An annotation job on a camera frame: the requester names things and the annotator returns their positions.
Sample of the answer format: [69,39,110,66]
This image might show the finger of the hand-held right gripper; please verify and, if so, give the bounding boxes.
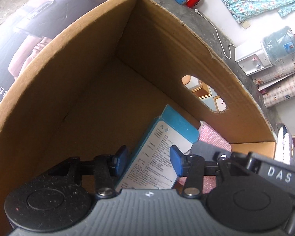
[190,141,232,163]

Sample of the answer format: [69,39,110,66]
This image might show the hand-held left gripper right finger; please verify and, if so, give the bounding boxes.
[170,146,250,198]

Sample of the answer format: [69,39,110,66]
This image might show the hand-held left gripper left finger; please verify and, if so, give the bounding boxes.
[48,146,128,198]

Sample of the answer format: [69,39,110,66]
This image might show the blue and white paper box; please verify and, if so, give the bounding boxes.
[115,104,200,192]

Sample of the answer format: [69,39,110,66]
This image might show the brown cardboard box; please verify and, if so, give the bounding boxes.
[0,0,277,236]

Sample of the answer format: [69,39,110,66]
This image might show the fruit print vinyl mat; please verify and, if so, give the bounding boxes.
[182,75,228,112]

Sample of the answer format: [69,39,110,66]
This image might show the white water dispenser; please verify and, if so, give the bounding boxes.
[235,45,273,77]

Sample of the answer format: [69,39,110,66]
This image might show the floral vinyl roll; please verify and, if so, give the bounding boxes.
[252,54,295,86]

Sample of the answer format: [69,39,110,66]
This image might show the blue water bottle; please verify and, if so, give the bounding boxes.
[262,26,295,65]

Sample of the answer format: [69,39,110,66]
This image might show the white power cable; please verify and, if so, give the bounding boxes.
[195,9,236,59]

